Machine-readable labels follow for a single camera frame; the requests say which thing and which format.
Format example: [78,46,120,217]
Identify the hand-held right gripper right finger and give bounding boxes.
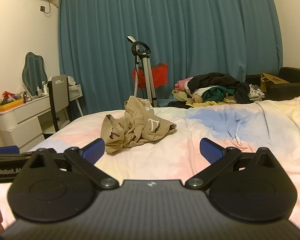
[185,138,285,190]

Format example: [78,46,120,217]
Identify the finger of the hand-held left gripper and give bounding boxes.
[0,145,20,155]

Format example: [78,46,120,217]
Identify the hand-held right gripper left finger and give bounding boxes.
[24,138,120,190]

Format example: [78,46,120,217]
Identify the khaki t-shirt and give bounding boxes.
[101,95,177,155]

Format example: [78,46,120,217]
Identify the white crumpled clothes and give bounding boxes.
[248,83,266,98]

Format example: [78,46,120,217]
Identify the pastel tie-dye bed sheet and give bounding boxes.
[0,96,300,233]

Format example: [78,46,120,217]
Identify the white dressing table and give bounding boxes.
[0,84,82,153]

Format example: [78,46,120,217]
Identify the yellow tray of cosmetics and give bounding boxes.
[0,91,25,112]

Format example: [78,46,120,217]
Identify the green garment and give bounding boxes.
[201,86,238,103]

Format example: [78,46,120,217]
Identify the pale yellow cloth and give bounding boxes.
[171,89,237,108]

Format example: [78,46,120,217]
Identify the grey chair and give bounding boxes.
[48,74,71,133]

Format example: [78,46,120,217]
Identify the black garment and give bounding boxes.
[187,72,252,104]

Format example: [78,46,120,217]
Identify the pink cloth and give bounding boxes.
[174,78,193,91]

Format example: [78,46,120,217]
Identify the wavy-edged mirror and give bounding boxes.
[21,52,49,97]

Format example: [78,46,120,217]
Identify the red cloth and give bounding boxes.
[132,63,169,89]

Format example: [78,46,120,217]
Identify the brown paper bag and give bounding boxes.
[260,72,290,94]

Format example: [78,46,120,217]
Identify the dark armchair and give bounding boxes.
[245,67,300,102]

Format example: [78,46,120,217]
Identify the teal curtain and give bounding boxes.
[57,0,283,117]

